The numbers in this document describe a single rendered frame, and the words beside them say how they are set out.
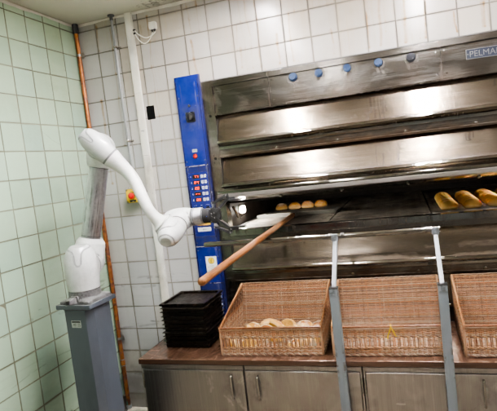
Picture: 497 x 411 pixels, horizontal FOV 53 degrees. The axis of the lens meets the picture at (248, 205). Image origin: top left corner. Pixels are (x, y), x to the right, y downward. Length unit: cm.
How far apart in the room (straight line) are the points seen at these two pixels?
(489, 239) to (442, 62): 97
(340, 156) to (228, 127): 70
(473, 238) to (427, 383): 85
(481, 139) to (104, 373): 226
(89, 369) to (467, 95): 237
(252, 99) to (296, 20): 50
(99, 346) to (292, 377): 96
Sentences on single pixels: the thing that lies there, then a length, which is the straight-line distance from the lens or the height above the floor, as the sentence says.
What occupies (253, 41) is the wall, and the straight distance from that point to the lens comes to 306.
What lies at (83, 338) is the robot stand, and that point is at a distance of 260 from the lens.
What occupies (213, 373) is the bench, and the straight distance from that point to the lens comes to 277.
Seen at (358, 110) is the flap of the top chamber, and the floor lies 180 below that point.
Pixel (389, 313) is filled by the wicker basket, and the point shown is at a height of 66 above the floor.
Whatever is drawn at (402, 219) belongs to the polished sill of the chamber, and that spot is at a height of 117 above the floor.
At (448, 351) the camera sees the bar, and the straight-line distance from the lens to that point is 245.
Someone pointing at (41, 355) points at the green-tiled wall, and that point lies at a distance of 305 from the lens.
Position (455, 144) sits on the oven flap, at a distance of 289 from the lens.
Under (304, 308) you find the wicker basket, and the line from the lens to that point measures 300.
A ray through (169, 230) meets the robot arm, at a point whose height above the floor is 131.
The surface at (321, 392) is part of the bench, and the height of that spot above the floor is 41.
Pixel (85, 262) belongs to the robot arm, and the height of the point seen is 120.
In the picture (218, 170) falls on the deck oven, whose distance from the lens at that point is 307.
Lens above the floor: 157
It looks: 5 degrees down
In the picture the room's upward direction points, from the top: 7 degrees counter-clockwise
